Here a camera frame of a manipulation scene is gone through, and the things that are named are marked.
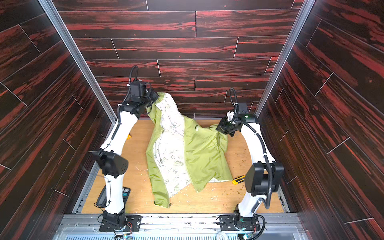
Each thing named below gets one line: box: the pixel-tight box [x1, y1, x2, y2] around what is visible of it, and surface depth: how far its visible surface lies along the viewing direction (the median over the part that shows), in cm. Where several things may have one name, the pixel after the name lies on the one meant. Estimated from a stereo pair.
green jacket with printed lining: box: [146, 92, 234, 208], surface depth 92 cm
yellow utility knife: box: [232, 175, 246, 185], surface depth 88 cm
